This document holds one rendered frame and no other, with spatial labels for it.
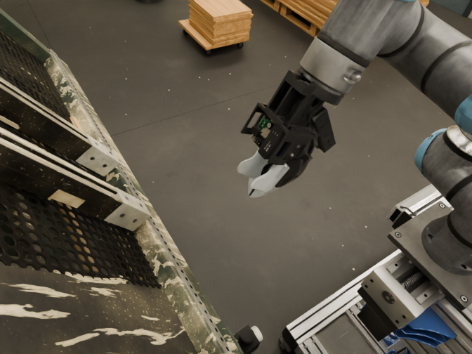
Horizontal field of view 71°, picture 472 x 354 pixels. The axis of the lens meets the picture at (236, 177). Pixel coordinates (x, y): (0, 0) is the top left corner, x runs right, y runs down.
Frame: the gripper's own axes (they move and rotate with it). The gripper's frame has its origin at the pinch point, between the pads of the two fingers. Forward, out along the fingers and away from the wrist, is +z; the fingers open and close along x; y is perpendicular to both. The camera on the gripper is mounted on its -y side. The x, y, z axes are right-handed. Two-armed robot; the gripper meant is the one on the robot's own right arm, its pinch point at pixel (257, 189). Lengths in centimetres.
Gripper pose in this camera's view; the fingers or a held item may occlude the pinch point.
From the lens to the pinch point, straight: 55.5
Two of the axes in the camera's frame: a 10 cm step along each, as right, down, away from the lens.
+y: -7.1, 0.1, -7.0
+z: -4.6, 7.4, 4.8
